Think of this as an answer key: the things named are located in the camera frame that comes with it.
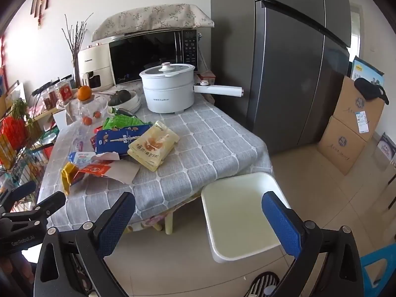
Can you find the small red packet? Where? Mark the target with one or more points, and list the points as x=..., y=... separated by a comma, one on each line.
x=95, y=137

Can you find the small white blue carton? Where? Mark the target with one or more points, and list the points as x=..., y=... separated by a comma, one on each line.
x=82, y=157

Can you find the large orange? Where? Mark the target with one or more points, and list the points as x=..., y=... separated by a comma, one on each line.
x=84, y=92

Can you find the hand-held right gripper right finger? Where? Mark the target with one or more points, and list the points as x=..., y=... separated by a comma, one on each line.
x=283, y=225

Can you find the white electric cooking pot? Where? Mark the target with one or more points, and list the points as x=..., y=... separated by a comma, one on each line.
x=167, y=96

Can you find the grey checked tablecloth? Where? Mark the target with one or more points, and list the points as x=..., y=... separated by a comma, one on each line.
x=201, y=136

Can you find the glass jar red contents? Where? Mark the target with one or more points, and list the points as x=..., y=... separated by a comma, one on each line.
x=49, y=96

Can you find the black microwave oven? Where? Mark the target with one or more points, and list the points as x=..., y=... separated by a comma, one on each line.
x=139, y=55

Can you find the small tangerine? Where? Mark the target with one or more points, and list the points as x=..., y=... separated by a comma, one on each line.
x=87, y=120
x=97, y=114

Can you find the gold foil wrapper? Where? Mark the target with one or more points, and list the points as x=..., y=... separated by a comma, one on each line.
x=68, y=176

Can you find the black chair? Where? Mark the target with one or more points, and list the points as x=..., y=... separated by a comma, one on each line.
x=390, y=191

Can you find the beige floral cover cloth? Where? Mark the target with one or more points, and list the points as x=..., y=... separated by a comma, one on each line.
x=154, y=15

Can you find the grey steel refrigerator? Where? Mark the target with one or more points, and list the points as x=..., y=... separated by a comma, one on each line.
x=278, y=68

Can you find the striped slipper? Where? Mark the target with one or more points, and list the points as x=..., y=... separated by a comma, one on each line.
x=261, y=284

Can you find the yellow snack packet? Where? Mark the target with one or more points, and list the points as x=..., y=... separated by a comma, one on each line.
x=153, y=147

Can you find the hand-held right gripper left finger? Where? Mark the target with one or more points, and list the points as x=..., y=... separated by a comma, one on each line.
x=116, y=222

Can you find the black cap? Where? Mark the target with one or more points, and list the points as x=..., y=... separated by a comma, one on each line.
x=368, y=89

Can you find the dark green pumpkin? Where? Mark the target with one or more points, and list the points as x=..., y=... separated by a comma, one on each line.
x=119, y=96

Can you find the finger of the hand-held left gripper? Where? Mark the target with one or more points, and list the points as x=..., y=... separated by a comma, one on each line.
x=49, y=205
x=20, y=191

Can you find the cream air fryer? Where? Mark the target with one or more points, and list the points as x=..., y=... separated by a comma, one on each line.
x=92, y=62

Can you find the white plastic bin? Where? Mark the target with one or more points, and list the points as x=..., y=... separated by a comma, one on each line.
x=235, y=216

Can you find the red label glass jar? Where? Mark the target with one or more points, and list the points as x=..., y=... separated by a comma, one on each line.
x=65, y=92

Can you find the blue plastic stool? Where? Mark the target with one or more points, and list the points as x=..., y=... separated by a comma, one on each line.
x=377, y=269

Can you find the red white small box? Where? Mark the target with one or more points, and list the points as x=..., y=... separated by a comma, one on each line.
x=205, y=75

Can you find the green potted plant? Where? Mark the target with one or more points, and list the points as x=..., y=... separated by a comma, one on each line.
x=19, y=108

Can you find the blue white snack bag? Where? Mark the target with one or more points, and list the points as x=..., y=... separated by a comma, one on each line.
x=119, y=140

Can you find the cream ceramic bowl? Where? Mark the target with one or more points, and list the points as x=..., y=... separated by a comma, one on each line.
x=133, y=99
x=136, y=108

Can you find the cream table leg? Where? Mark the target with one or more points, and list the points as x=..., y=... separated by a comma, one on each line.
x=168, y=224

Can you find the torn grey cardboard piece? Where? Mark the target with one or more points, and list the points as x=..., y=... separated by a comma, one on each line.
x=125, y=170

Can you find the brown cardboard box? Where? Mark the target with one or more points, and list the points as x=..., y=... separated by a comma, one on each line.
x=340, y=148
x=352, y=111

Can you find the green snack packet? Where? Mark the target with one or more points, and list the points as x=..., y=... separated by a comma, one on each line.
x=119, y=122

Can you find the clear glass jar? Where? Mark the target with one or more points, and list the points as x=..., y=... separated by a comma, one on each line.
x=82, y=111

